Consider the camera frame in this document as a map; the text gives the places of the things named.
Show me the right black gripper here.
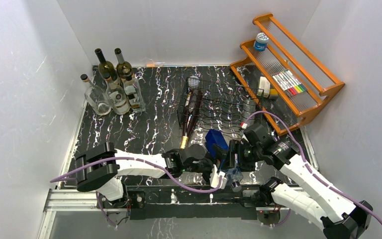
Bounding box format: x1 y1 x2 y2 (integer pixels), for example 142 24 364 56
221 139 262 172

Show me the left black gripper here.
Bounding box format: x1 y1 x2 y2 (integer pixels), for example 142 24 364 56
182 145 226 181

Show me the blue clear glass bottle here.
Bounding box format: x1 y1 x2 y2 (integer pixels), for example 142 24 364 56
205 128 243 193

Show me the clear bottle black gold label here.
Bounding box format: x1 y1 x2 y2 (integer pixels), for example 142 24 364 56
123 75 145 113

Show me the green silver-foil wine bottle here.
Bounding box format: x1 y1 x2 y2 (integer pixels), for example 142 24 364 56
114 48 133 81

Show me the clear bottle white gold label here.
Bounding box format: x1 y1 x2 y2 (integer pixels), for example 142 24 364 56
80 74 112 116

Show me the dark green white-label wine bottle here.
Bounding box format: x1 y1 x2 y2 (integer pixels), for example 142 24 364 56
95 48 118 81

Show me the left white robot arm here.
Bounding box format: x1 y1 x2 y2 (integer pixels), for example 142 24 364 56
75 142 227 207

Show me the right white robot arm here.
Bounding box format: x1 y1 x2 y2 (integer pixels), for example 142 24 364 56
227 123 373 239

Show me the dark red gold-foil wine bottle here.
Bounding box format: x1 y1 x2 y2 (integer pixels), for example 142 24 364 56
180 89 202 149

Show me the orange wooden shelf rack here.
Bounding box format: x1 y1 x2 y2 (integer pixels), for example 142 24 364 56
230 13 345 131

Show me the yellow black small item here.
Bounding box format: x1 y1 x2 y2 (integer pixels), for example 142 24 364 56
269 89 279 100

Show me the white small box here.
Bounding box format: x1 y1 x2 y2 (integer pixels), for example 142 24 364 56
256 76 271 98

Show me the pack of coloured markers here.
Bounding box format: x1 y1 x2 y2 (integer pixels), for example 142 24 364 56
272 70 307 97

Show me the small clear plastic cup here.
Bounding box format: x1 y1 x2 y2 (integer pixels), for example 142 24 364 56
187 75 200 89

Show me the blue white lidded jar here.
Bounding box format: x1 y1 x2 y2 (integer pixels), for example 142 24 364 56
254 32 270 52

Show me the black wire wine rack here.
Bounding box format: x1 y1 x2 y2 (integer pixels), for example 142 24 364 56
177 77 263 138

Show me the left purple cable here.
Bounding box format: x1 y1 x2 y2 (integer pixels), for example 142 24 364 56
50 156 226 228

